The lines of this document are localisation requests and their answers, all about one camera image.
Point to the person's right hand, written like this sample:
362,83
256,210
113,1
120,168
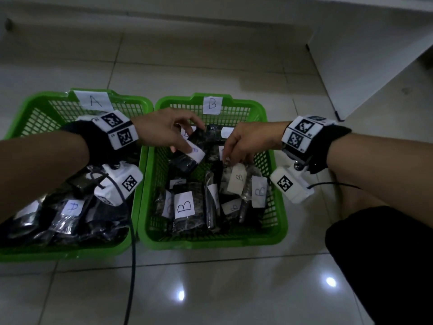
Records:
257,138

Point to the person's left hand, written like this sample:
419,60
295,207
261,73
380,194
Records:
162,128

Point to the green plastic basket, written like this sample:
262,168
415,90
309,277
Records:
67,255
209,243

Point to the person's right forearm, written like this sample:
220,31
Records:
389,172

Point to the person's left forearm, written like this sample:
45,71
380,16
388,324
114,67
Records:
40,169

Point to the person's right leg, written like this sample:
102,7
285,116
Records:
358,203

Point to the black wristband with marker tags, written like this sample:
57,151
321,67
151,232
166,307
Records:
88,138
335,145

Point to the white desk cabinet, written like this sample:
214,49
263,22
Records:
372,64

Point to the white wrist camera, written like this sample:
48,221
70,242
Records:
115,186
294,192

